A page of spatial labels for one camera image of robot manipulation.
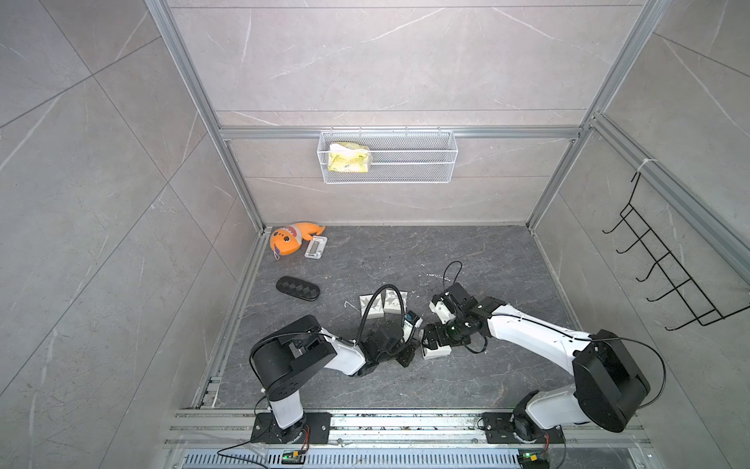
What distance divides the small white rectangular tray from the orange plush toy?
0.06ft

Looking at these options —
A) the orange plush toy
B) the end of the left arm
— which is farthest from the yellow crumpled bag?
the end of the left arm

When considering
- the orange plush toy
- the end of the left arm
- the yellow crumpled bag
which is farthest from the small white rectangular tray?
the end of the left arm

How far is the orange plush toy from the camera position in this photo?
106 cm

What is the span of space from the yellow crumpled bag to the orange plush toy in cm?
34

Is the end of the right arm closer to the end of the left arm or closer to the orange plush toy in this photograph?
the end of the left arm

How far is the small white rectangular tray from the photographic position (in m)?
1.12

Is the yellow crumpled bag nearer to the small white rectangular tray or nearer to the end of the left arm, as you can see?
the small white rectangular tray

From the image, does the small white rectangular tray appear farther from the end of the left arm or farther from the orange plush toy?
the end of the left arm

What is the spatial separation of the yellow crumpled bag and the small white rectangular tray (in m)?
0.36

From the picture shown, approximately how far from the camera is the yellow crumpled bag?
871 millimetres
